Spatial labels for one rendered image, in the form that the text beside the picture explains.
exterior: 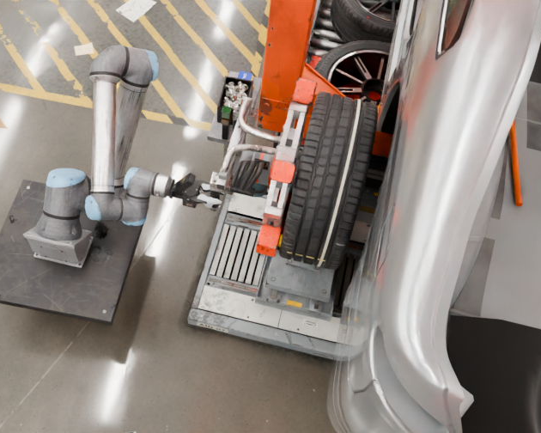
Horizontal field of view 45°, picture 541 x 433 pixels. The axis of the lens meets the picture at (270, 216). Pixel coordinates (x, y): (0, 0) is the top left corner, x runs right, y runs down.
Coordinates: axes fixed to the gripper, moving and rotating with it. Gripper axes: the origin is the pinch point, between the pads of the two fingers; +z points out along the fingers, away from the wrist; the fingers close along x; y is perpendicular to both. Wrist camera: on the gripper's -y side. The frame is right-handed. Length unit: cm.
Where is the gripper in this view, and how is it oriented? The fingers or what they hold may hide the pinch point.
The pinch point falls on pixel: (219, 196)
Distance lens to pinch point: 251.7
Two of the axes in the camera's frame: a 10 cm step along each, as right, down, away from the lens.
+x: -2.2, 8.3, -5.0
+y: -0.8, 5.0, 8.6
